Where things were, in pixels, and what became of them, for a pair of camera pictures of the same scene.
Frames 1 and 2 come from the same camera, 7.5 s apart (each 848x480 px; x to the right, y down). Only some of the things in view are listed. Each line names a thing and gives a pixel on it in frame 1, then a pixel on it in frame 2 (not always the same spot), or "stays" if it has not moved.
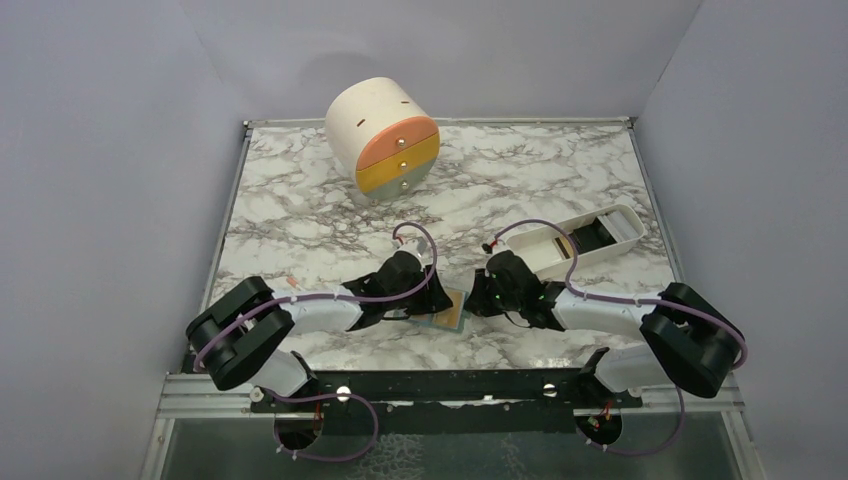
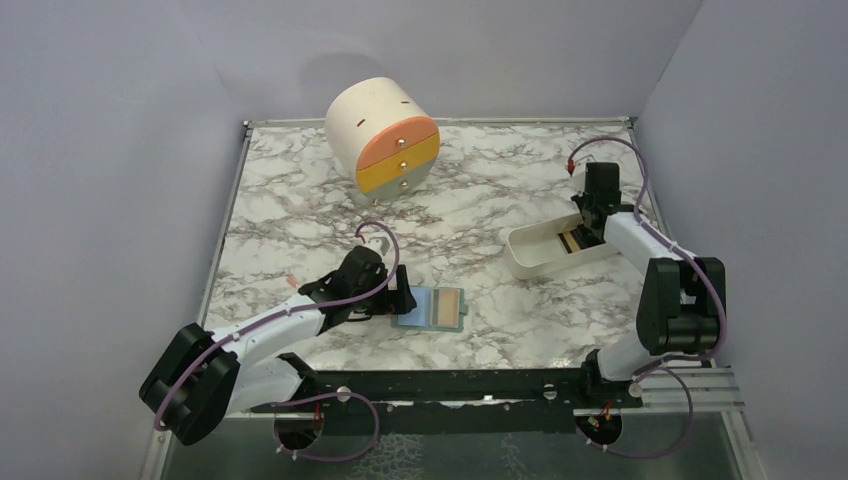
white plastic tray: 625,223 stays
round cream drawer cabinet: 380,132 stays
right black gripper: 477,301 to 581,200
